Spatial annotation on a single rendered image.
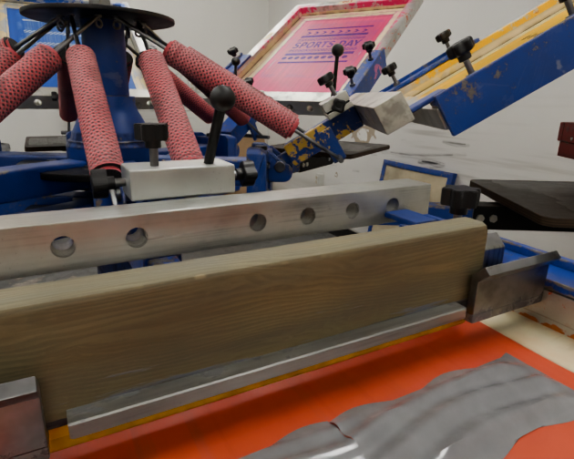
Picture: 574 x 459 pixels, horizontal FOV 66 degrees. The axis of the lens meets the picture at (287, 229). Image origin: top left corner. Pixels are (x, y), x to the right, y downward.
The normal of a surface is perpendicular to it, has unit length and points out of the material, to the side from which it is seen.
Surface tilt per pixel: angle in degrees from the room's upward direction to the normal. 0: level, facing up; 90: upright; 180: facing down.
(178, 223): 90
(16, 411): 90
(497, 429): 33
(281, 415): 0
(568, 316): 90
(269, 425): 0
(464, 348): 0
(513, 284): 90
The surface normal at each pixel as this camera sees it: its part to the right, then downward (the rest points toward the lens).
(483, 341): 0.02, -0.96
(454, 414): 0.32, -0.69
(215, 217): 0.48, 0.26
